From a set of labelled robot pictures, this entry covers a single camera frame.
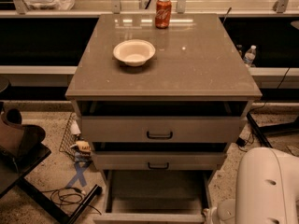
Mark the grey bottom drawer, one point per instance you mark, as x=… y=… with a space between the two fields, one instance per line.
x=155 y=197

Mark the grey drawer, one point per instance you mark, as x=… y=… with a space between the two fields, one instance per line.
x=147 y=160
x=162 y=129
x=155 y=197

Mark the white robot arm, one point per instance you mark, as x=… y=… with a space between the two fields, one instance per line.
x=267 y=191

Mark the grey middle drawer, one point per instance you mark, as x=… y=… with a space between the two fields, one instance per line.
x=147 y=160

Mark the grey drawer cabinet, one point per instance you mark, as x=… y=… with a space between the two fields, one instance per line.
x=195 y=72

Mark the grey top drawer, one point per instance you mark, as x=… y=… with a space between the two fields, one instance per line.
x=162 y=129

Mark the black stand leg right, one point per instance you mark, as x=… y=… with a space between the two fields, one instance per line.
x=262 y=131

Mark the black stand leg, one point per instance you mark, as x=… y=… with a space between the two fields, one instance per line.
x=52 y=200
x=262 y=131

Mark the blue tape cross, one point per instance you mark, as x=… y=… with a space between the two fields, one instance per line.
x=80 y=168

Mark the clear water bottle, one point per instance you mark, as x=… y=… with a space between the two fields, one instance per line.
x=250 y=56

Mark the black stand leg left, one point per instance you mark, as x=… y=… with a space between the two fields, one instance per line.
x=52 y=200

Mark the white paper bowl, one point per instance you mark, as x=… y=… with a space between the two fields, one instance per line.
x=134 y=52

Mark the brown chair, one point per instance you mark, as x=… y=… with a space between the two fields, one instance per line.
x=21 y=149

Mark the orange soda can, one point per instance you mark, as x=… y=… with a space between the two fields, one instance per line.
x=163 y=13

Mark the wire mesh basket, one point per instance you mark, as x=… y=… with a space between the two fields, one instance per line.
x=71 y=135

